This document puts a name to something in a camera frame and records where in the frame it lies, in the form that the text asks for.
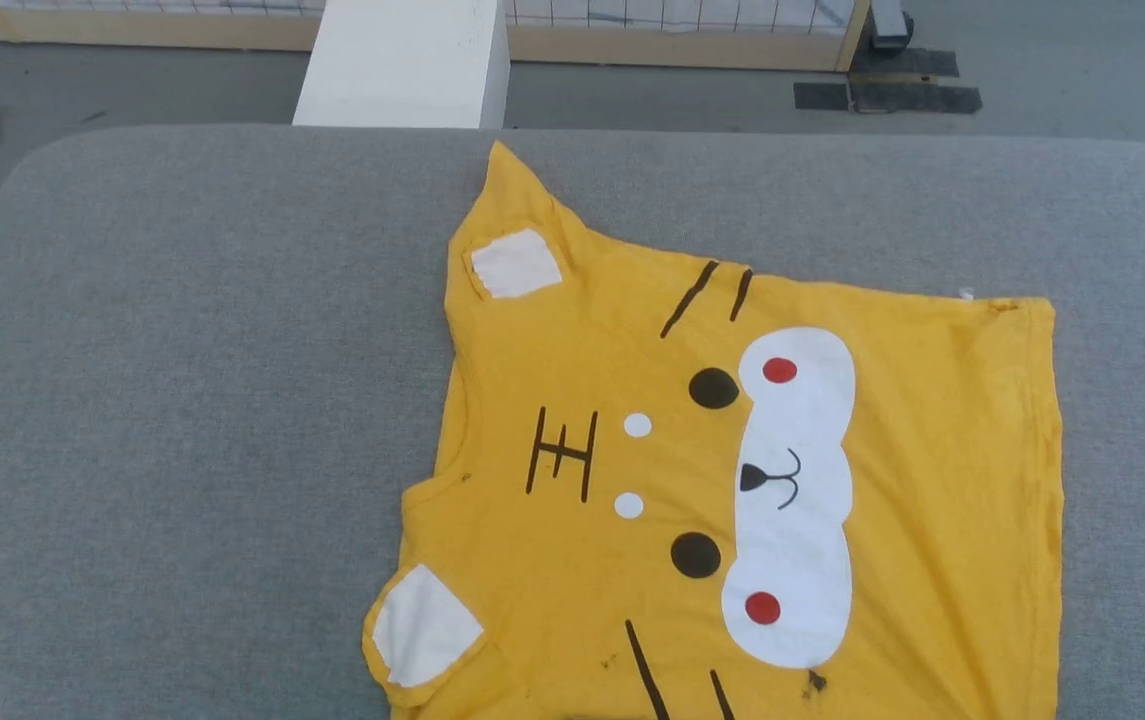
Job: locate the small black floor tape patch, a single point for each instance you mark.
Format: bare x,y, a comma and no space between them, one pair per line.
822,96

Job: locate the white rectangular box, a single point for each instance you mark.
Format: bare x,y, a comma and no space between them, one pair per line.
402,70

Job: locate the long black floor tape patch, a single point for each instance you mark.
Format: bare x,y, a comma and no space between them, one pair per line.
922,98

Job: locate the grey metal partition foot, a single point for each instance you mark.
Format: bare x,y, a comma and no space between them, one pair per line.
890,25

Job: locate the yellow tiger face t-shirt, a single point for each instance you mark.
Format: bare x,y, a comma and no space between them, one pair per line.
932,450

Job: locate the lemon print partition screen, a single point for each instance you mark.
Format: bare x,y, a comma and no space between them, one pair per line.
632,45

